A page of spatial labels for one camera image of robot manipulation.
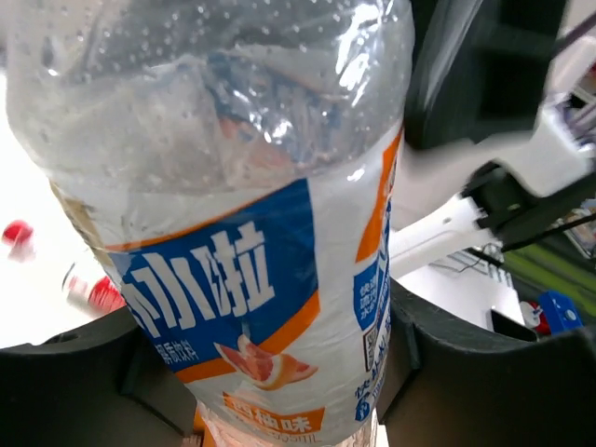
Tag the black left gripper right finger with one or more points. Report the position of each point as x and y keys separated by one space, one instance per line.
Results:
x=451 y=383

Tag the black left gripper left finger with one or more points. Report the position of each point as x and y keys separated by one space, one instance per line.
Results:
x=102 y=384

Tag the clear bottle blue orange label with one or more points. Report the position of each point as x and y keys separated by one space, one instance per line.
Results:
x=231 y=165

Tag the clear bottle red label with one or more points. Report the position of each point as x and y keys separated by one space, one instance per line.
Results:
x=55 y=260

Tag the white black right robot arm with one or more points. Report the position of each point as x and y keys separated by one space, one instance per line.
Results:
x=479 y=71

